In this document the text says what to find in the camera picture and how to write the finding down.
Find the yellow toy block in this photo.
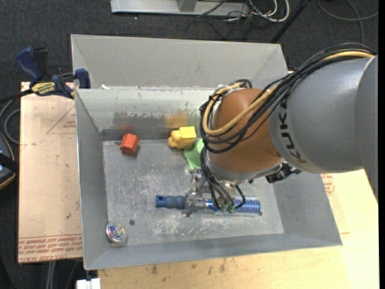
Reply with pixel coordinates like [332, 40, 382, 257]
[167, 126, 197, 149]

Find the brown cardboard board red print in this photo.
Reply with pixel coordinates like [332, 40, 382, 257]
[17, 81, 84, 264]

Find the red hexagonal block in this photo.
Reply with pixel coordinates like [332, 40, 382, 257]
[119, 132, 141, 155]

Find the grey metal bin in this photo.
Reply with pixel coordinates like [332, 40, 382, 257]
[70, 34, 343, 271]

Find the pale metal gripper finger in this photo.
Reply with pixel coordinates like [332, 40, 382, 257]
[182, 204, 202, 218]
[186, 191, 209, 207]

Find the shiny round metal disc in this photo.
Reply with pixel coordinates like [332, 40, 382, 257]
[105, 221, 129, 244]

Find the green soft toy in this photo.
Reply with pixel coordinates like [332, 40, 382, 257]
[183, 138, 206, 172]

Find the blue brush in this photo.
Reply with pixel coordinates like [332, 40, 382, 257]
[155, 193, 262, 218]

